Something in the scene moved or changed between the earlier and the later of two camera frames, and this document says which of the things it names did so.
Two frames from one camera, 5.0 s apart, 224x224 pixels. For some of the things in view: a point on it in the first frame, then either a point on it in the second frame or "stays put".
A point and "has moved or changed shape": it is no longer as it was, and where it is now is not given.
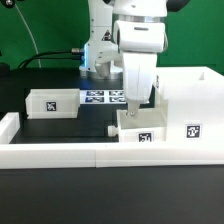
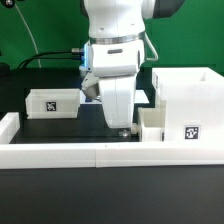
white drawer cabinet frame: x=195 y=102 stays put
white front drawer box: x=149 y=125 has moved or changed shape
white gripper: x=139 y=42 -> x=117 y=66
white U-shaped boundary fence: x=77 y=156 stays put
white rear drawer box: x=53 y=103 stays put
